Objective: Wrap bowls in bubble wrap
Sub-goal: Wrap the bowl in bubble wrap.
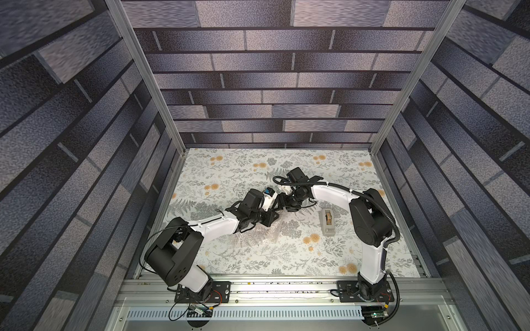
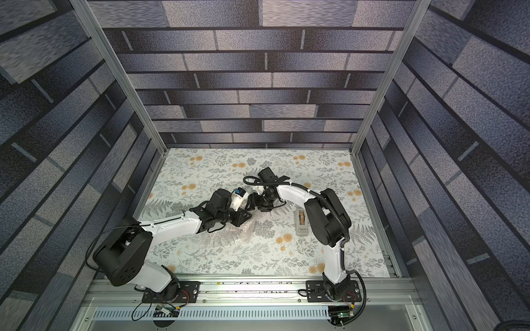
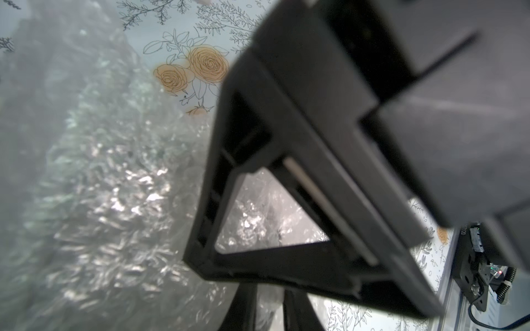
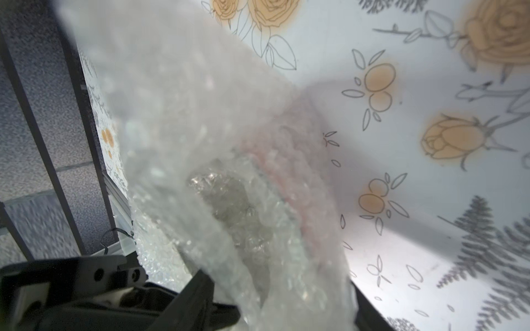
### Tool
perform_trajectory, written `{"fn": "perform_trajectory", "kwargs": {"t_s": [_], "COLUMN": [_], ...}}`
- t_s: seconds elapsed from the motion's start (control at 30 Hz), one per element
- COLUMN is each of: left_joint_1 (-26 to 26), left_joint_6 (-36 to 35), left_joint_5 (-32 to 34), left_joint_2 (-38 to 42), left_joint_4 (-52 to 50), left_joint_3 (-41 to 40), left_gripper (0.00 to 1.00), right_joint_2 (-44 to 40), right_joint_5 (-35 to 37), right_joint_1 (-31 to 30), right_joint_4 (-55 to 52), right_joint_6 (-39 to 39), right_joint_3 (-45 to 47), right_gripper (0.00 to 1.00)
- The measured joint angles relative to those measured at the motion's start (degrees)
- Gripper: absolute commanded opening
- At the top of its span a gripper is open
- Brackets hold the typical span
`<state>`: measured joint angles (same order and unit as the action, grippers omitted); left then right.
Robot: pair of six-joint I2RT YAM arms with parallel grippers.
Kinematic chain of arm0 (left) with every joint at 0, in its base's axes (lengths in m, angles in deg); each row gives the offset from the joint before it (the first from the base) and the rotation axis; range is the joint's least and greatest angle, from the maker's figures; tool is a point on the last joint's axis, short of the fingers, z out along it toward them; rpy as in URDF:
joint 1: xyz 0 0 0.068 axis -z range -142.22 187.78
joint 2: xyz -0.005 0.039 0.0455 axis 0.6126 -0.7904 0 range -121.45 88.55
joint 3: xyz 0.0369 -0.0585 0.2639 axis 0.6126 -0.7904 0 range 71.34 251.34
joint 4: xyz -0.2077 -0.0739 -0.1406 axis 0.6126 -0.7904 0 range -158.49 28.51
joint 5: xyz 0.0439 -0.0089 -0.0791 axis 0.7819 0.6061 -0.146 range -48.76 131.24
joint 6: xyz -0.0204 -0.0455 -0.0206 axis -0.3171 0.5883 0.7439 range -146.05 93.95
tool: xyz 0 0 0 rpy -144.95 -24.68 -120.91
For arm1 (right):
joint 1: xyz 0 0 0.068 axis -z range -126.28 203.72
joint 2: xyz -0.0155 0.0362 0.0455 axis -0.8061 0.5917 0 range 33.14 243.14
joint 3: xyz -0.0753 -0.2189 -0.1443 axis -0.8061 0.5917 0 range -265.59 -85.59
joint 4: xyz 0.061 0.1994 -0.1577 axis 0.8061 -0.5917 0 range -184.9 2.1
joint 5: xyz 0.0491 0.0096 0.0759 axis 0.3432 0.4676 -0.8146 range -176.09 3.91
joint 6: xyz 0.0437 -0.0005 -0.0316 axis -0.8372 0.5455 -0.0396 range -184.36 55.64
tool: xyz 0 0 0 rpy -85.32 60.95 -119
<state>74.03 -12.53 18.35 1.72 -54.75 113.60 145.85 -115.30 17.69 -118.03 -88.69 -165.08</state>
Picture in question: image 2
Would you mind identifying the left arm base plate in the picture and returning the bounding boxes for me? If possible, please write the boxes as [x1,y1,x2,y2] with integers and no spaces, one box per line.
[142,281,201,305]

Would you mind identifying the white perforated cable tray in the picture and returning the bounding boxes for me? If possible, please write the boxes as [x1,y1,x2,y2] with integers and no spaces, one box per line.
[92,306,329,321]

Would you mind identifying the clear bubble wrap sheet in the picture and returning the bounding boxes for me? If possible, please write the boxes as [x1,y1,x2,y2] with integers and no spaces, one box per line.
[197,200,260,248]

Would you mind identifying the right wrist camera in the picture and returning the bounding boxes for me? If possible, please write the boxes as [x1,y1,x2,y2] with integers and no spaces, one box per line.
[258,167,291,188]

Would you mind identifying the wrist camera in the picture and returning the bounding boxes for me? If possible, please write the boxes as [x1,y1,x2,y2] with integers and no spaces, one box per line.
[258,167,291,188]
[206,189,234,215]

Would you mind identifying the left green circuit board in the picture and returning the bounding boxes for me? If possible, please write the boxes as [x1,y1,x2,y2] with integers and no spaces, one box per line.
[153,304,180,318]

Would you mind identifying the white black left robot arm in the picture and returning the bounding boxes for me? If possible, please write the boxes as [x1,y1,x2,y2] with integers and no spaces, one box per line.
[92,203,252,297]

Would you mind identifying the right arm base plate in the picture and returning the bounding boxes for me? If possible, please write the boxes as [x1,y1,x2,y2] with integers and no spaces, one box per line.
[303,280,363,303]

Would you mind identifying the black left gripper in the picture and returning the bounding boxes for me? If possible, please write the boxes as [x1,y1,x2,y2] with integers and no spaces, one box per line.
[216,203,255,228]

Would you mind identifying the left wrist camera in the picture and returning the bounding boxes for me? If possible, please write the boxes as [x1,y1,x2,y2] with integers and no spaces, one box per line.
[206,189,234,215]

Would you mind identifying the green circuit board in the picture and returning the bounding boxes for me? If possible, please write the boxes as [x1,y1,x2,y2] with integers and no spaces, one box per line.
[328,305,355,319]
[153,304,180,318]

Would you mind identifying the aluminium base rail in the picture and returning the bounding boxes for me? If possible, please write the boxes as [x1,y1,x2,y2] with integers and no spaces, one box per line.
[81,274,421,307]

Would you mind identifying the right green circuit board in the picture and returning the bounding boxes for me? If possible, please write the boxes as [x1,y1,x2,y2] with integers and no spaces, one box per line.
[328,305,355,319]

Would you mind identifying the aluminium frame post right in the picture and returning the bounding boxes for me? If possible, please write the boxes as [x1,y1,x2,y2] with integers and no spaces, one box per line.
[350,0,431,156]

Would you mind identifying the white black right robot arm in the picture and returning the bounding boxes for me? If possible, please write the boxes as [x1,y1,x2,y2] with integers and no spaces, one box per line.
[247,181,351,285]

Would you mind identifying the aluminium frame post left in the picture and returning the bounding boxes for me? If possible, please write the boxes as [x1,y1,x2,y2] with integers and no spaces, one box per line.
[70,0,168,156]

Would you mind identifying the grey tape dispenser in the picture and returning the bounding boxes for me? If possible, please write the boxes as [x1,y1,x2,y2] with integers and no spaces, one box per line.
[294,208,309,237]

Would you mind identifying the aluminium frame post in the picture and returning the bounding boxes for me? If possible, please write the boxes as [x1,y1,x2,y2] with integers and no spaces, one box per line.
[70,0,168,156]
[350,0,431,156]

